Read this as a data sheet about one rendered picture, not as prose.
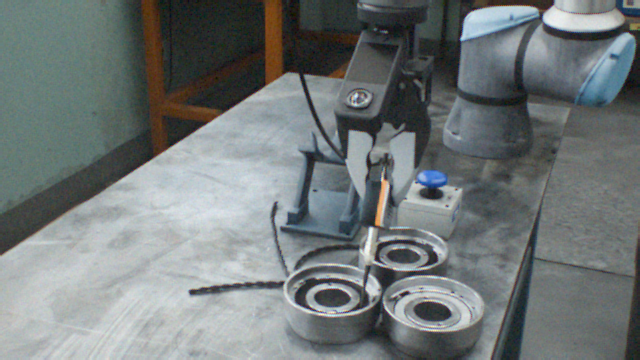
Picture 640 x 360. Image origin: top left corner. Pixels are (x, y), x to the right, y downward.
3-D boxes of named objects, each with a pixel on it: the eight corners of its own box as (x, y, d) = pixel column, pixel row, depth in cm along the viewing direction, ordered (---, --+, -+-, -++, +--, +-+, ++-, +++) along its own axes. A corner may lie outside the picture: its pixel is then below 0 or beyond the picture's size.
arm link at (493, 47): (478, 72, 139) (486, -5, 133) (550, 88, 131) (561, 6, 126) (443, 88, 130) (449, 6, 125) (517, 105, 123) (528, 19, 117)
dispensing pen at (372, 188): (342, 303, 81) (371, 146, 84) (351, 305, 85) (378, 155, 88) (363, 307, 80) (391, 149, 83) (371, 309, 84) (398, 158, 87)
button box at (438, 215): (448, 240, 103) (452, 206, 101) (396, 230, 105) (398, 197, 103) (462, 215, 110) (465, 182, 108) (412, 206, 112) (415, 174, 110)
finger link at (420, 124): (433, 164, 82) (429, 83, 79) (430, 170, 81) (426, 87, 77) (389, 163, 84) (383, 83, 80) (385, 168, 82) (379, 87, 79)
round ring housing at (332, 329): (400, 327, 84) (402, 295, 83) (320, 361, 79) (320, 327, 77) (341, 284, 92) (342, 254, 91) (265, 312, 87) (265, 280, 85)
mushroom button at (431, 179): (441, 216, 103) (444, 181, 101) (411, 211, 105) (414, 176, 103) (448, 204, 107) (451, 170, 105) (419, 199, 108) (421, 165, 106)
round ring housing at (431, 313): (501, 339, 83) (506, 306, 81) (432, 378, 77) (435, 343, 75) (429, 296, 90) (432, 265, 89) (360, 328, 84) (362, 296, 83)
